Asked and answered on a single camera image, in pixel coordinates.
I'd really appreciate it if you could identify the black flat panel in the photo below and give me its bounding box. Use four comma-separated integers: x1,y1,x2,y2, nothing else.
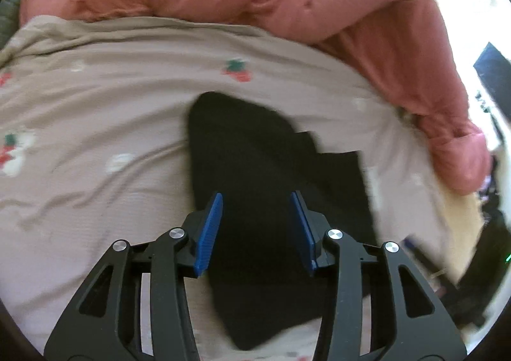
473,42,511,122

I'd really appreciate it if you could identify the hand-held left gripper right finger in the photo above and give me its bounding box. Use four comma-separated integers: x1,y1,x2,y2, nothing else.
289,190,468,361

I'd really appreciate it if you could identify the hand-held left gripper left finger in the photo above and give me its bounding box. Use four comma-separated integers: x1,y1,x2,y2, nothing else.
43,191,224,361

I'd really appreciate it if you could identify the pink padded jacket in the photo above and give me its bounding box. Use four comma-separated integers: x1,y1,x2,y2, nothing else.
18,0,493,196

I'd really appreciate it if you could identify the pink strawberry print blanket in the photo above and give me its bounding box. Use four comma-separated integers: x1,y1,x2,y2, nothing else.
0,15,480,361

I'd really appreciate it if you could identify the black and orange sock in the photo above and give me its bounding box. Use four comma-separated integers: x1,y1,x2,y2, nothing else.
186,91,380,350

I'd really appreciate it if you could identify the grey quilted cover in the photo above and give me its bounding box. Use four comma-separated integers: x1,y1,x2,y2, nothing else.
0,0,44,50

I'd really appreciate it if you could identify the cream bed sheet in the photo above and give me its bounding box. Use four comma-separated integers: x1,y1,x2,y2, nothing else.
435,181,491,278

